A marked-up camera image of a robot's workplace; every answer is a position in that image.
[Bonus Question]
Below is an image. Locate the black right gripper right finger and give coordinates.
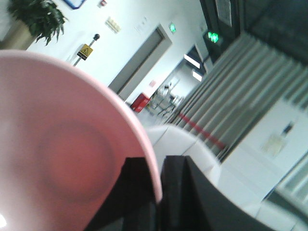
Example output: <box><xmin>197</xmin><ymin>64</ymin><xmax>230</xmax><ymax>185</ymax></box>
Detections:
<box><xmin>161</xmin><ymin>155</ymin><xmax>271</xmax><ymax>231</ymax></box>

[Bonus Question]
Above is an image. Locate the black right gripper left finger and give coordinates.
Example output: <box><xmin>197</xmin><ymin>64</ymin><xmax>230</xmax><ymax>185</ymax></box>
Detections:
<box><xmin>85</xmin><ymin>157</ymin><xmax>158</xmax><ymax>231</ymax></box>

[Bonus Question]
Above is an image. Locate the pink bowl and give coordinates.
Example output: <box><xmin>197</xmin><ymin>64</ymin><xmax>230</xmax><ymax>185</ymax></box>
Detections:
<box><xmin>0</xmin><ymin>50</ymin><xmax>162</xmax><ymax>231</ymax></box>

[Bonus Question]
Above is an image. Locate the left beige chair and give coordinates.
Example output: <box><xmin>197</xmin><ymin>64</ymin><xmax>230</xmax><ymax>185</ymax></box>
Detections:
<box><xmin>145</xmin><ymin>124</ymin><xmax>221</xmax><ymax>187</ymax></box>

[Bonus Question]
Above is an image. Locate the white cabinet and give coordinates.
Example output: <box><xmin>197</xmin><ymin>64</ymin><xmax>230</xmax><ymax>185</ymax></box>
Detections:
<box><xmin>218</xmin><ymin>100</ymin><xmax>308</xmax><ymax>208</ymax></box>

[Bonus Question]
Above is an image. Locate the background desk with equipment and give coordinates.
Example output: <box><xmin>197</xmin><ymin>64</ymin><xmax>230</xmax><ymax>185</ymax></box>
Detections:
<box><xmin>146</xmin><ymin>82</ymin><xmax>184</xmax><ymax>117</ymax></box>

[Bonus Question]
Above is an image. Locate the yellow warning sign stand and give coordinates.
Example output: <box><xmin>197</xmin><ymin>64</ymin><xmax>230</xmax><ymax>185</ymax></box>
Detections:
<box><xmin>73</xmin><ymin>34</ymin><xmax>100</xmax><ymax>66</ymax></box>

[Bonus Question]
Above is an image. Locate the green exit sign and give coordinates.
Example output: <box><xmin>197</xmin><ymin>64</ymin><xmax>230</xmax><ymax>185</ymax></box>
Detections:
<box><xmin>207</xmin><ymin>31</ymin><xmax>219</xmax><ymax>43</ymax></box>

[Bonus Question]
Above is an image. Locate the potted green plant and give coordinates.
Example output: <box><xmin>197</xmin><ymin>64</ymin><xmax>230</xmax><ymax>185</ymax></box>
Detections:
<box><xmin>0</xmin><ymin>0</ymin><xmax>68</xmax><ymax>50</ymax></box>

